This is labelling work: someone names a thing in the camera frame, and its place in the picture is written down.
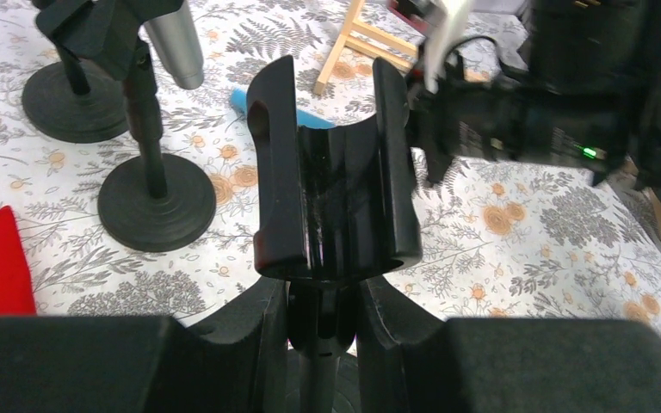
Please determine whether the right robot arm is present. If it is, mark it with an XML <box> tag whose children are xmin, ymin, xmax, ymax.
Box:
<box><xmin>389</xmin><ymin>1</ymin><xmax>661</xmax><ymax>189</ymax></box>

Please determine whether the blue microphone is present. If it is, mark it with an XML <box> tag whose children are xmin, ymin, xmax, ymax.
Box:
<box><xmin>230</xmin><ymin>89</ymin><xmax>335</xmax><ymax>129</ymax></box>

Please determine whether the grey microphone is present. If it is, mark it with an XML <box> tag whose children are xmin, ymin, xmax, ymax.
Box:
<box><xmin>144</xmin><ymin>1</ymin><xmax>204</xmax><ymax>90</ymax></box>

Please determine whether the wooden clothes rack frame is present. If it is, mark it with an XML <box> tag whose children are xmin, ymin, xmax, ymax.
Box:
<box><xmin>312</xmin><ymin>0</ymin><xmax>417</xmax><ymax>96</ymax></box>

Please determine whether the floral table mat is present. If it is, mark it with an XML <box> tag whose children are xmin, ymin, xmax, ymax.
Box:
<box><xmin>0</xmin><ymin>1</ymin><xmax>661</xmax><ymax>333</ymax></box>

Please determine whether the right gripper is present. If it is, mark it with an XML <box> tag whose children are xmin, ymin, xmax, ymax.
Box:
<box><xmin>387</xmin><ymin>0</ymin><xmax>537</xmax><ymax>189</ymax></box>

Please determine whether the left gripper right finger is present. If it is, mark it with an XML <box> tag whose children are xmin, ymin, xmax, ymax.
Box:
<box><xmin>357</xmin><ymin>277</ymin><xmax>661</xmax><ymax>412</ymax></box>

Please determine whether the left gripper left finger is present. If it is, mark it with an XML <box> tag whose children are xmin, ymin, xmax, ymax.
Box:
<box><xmin>0</xmin><ymin>279</ymin><xmax>287</xmax><ymax>412</ymax></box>

